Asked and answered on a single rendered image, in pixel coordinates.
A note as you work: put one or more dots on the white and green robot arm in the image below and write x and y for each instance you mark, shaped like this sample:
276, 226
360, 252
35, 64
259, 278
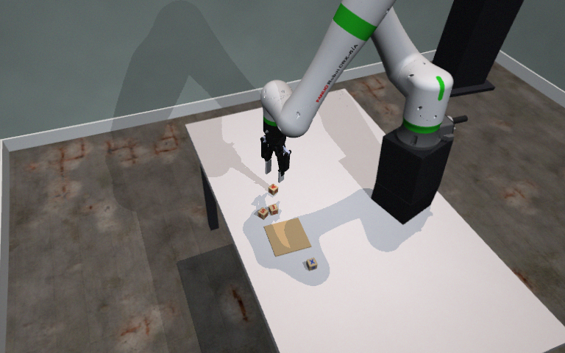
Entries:
425, 86

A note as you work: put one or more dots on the tan flat mat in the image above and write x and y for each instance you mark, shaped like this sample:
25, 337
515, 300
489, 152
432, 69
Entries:
287, 236

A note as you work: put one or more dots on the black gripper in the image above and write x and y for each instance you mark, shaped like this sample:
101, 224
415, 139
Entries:
267, 151

